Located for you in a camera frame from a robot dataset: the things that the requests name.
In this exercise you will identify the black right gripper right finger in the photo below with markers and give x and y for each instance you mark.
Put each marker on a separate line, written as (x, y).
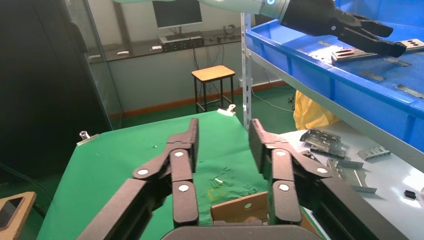
(283, 198)

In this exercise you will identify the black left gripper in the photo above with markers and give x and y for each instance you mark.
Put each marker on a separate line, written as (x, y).
(314, 16)

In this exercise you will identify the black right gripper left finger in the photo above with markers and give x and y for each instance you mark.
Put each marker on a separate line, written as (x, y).
(182, 198)

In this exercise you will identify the silver slotted shield plate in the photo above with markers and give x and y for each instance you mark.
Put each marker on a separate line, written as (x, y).
(357, 53)

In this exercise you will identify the brown cardboard box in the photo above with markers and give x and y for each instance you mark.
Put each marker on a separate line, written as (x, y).
(238, 208)

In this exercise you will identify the blue plastic tray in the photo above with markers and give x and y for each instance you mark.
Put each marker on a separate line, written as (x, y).
(364, 99)

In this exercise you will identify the grey tape piece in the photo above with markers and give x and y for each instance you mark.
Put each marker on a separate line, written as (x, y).
(323, 43)
(372, 76)
(410, 91)
(397, 62)

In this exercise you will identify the small white scrap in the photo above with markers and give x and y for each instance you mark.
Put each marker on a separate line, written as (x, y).
(218, 181)

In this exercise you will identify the green table cloth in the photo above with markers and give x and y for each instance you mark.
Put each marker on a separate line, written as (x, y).
(116, 159)

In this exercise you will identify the white metal shelf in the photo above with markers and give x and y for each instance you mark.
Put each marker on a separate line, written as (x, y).
(364, 124)

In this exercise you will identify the yellow plastic bag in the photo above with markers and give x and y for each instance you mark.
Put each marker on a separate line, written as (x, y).
(311, 112)

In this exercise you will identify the silver binder clip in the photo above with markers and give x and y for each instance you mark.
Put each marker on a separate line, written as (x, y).
(228, 110)
(86, 137)

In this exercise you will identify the small grey metal part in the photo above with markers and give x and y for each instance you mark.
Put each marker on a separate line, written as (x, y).
(374, 153)

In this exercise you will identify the white board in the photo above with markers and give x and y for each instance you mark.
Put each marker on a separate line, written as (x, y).
(391, 212)

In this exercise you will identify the small black block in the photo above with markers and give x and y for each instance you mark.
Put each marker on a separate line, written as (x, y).
(410, 194)

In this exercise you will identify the wooden top stool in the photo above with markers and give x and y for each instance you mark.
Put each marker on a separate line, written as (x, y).
(213, 73)

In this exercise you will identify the perforated steel shelf brace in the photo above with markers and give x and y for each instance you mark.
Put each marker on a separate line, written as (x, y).
(246, 73)

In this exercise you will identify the black headphones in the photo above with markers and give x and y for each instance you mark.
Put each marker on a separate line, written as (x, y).
(228, 29)

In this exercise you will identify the glass panel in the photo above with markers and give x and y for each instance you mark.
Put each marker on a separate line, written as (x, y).
(102, 73)

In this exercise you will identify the dark long desk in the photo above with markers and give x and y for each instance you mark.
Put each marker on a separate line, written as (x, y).
(139, 49)

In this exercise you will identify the black computer monitor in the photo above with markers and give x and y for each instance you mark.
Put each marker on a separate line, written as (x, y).
(177, 13)

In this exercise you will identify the black cabinet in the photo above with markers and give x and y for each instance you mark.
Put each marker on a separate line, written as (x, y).
(36, 82)

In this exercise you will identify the dark metal bracket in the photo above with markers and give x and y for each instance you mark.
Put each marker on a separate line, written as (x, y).
(328, 153)

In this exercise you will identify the flanged metal bracket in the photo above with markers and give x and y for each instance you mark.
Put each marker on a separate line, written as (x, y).
(351, 177)

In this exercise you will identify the large folded metal bracket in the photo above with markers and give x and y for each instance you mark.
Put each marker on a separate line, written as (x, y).
(319, 137)

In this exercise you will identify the brown wooden frame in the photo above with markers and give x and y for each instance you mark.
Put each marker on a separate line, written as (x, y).
(23, 205)

